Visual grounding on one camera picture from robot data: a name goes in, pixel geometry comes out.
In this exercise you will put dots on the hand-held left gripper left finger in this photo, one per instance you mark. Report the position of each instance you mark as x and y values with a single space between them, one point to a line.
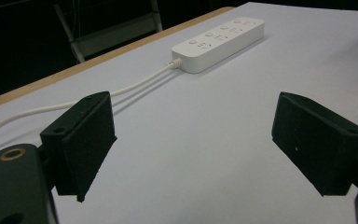
80 146

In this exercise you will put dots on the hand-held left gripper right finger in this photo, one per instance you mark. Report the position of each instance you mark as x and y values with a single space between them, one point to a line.
318 143

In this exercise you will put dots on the white power strip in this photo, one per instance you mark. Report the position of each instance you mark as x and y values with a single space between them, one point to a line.
219 43

